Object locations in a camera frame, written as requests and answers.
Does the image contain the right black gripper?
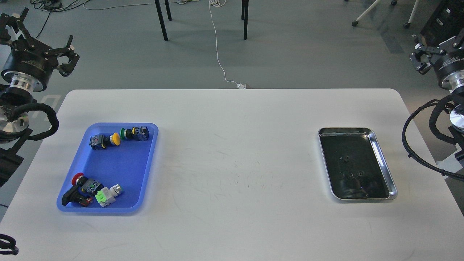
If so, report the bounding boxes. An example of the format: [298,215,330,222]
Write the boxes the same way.
[409,29,464,89]

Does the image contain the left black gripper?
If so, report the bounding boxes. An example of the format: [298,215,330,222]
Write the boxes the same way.
[0,7,80,91]

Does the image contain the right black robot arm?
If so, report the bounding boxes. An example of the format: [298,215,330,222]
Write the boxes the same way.
[402,30,464,181]

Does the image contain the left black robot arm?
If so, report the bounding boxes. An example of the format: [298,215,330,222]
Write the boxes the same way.
[0,8,79,186]

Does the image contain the black equipment case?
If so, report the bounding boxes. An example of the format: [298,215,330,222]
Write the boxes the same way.
[420,0,464,47]

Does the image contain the black table leg left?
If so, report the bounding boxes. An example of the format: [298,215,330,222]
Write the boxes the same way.
[154,0,172,41]

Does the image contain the black table leg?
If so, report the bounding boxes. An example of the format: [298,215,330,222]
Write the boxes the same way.
[154,0,172,41]
[241,0,249,40]

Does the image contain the blue plastic tray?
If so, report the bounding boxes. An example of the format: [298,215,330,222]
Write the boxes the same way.
[56,123,158,215]

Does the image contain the steel metal tray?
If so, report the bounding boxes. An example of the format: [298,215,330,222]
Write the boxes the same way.
[318,127,398,203]

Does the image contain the red mushroom push button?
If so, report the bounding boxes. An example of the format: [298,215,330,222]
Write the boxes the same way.
[71,173,104,195]

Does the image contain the black table leg right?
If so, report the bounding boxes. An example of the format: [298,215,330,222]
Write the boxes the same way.
[241,0,249,40]

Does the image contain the black floor cables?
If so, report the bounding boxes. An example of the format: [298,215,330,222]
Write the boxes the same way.
[27,0,192,38]

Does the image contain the yellow push button switch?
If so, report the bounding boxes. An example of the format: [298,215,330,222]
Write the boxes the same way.
[89,133,121,150]

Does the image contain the green push button switch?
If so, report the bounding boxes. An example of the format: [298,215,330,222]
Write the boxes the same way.
[120,126,149,141]

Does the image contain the black switch block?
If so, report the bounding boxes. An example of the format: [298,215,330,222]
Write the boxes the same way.
[61,185,93,207]

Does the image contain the white green selector switch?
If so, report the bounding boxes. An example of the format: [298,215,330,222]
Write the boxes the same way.
[95,185,123,207]

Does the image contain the white floor cable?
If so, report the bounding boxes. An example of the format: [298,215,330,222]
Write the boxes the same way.
[209,0,246,89]

